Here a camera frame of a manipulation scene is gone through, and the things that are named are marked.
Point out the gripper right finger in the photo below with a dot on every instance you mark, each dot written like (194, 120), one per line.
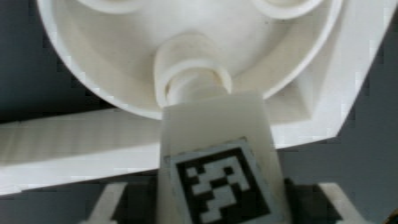
(320, 205)

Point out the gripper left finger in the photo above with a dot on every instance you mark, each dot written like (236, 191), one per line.
(124, 204)

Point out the white stool leg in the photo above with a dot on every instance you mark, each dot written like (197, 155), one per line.
(220, 185)

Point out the white U-shaped fence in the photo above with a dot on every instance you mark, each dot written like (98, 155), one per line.
(98, 144)

